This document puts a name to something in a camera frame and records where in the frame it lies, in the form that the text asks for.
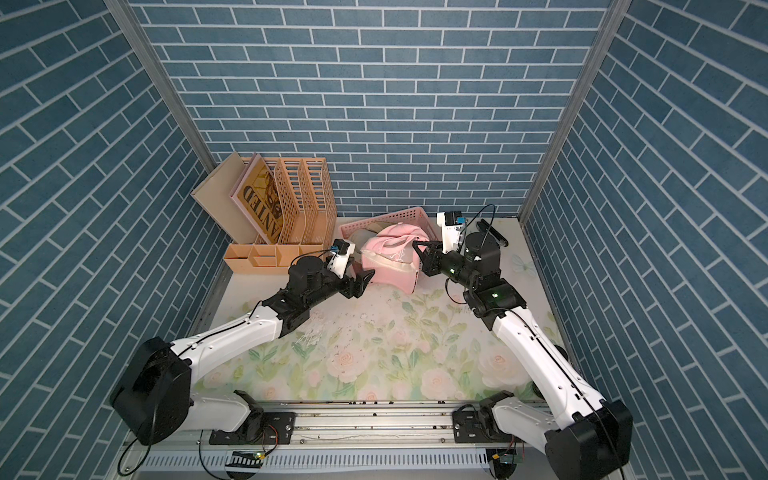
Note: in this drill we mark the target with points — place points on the floral table mat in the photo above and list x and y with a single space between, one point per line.
385 345

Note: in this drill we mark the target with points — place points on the peach plastic desk organizer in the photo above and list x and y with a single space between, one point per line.
309 217

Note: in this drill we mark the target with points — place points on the pink perforated plastic basket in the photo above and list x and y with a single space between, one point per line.
412 216

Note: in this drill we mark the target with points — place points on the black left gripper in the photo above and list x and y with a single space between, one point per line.
357 287

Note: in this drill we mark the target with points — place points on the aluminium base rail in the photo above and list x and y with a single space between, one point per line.
364 440

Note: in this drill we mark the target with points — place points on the beige flat board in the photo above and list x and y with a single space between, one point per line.
213 195

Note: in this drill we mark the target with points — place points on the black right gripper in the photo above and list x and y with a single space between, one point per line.
431 261

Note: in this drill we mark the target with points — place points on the beige baseball cap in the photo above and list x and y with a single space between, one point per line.
359 238

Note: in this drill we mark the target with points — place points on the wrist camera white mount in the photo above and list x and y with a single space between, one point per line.
342 252
452 225

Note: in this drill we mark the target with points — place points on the wanted poster book pink edge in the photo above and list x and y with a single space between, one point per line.
255 194

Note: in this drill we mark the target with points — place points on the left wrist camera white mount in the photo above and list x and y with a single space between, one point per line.
342 252

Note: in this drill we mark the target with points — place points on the black stapler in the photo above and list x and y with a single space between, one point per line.
486 228

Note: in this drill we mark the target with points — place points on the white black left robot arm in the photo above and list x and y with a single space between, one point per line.
154 395

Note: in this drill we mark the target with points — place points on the black round object on mat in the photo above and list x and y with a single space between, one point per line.
562 352

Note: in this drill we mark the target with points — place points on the pink baseball cap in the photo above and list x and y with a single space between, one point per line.
391 255

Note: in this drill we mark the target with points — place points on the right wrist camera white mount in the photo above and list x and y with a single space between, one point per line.
452 225

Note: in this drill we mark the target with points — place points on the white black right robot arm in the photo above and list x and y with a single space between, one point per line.
584 436

